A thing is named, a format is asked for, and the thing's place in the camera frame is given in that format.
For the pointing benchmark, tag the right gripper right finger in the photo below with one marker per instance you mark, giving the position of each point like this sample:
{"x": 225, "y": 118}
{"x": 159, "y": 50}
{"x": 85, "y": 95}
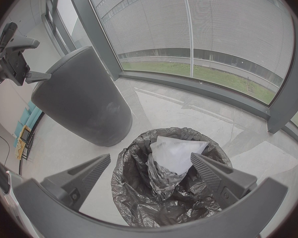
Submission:
{"x": 221, "y": 180}

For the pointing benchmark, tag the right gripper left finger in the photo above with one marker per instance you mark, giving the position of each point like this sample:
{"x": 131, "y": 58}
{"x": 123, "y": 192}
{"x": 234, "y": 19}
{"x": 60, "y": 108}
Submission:
{"x": 82, "y": 180}

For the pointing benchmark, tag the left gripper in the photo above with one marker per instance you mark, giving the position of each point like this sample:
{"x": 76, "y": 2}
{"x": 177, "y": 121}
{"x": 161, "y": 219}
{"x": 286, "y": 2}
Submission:
{"x": 16, "y": 66}

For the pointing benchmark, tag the black plastic bag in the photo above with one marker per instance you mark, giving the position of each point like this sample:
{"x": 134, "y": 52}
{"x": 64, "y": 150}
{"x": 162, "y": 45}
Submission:
{"x": 139, "y": 199}

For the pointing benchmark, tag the clear printed wrapper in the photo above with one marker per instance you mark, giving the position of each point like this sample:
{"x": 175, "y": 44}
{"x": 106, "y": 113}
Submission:
{"x": 173, "y": 155}

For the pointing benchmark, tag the dark grey round chair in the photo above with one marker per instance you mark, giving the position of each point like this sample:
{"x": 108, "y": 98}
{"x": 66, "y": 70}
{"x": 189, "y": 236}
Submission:
{"x": 84, "y": 103}

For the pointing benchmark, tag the window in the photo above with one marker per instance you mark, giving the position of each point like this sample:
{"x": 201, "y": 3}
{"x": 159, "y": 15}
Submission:
{"x": 213, "y": 33}

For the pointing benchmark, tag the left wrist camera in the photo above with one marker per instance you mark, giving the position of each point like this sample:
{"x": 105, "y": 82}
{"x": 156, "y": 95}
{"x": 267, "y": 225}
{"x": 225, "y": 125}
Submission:
{"x": 10, "y": 30}

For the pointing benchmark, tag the small black frame table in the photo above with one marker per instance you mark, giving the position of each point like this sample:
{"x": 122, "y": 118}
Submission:
{"x": 27, "y": 142}

